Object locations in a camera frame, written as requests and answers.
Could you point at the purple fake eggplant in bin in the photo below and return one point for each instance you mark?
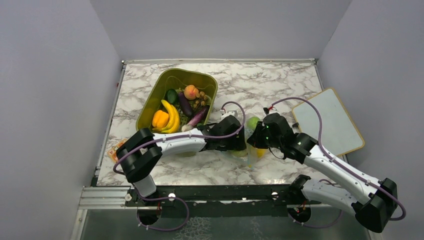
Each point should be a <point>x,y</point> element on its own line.
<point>199,116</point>

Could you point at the green fake cabbage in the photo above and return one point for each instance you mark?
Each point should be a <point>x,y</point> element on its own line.
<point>239,153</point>

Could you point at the dark fake eggplant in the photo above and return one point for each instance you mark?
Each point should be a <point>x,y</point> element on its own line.
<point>185,106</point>

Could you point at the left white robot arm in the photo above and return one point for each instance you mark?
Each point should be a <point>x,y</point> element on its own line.
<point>138,155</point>

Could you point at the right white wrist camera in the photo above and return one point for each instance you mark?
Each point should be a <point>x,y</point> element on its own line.
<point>270,110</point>

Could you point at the yellow fake lemon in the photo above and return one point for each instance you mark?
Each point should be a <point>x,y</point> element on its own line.
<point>258,152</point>

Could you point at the clear zip top bag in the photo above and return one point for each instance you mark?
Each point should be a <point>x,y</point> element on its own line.
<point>249,160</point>

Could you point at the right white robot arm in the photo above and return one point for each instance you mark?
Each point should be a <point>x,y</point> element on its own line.
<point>370,200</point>

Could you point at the black mounting rail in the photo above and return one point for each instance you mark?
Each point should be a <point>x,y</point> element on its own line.
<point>215,201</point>

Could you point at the white board with yellow rim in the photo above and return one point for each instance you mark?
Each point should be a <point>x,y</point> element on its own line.
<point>339,134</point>

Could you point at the orange fake bell pepper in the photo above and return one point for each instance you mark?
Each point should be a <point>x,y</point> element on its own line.
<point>160,119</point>

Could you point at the dark green fake avocado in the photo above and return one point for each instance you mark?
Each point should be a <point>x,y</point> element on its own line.
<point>171,96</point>

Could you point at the green fake lime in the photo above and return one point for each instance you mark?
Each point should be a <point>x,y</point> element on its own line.
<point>252,122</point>

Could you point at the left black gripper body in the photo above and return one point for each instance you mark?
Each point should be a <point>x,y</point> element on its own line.
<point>231,143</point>

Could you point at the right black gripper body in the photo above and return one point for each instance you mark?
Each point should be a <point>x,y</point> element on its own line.
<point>262,139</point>

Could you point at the yellow fake banana bunch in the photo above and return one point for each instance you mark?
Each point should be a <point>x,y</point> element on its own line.
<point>174,120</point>

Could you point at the olive green plastic bin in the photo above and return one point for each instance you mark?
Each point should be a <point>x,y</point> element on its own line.
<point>170,87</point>

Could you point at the orange fake peach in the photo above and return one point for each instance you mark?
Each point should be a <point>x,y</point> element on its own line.
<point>191,92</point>

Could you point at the brown fake nut cluster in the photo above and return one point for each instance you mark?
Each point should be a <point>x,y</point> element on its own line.
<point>201,100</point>

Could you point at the orange snack packet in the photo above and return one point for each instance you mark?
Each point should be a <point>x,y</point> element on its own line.
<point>112,152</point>

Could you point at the white red fake radish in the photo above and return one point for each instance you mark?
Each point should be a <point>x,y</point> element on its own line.
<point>186,128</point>

